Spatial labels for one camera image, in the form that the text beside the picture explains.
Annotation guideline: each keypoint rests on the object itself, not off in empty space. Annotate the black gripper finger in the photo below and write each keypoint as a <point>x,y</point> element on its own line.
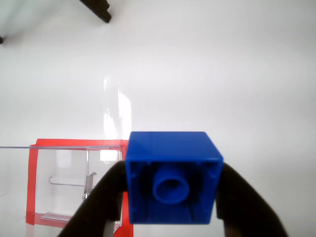
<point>244,209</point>
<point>98,202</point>

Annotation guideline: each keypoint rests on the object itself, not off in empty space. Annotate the blue lego brick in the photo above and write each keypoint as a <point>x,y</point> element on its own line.
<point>172,148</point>

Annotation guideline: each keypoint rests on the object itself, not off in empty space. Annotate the silver box lock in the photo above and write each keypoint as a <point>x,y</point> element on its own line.
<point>88,185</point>

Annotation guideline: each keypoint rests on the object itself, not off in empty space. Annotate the transparent plastic box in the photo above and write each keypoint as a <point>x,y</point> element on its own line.
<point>61,168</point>

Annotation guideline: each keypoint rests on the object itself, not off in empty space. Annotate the black stand piece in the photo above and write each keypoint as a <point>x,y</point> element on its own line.
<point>98,10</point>

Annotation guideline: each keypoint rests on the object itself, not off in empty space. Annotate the red tape frame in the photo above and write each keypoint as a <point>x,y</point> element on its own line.
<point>31,177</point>

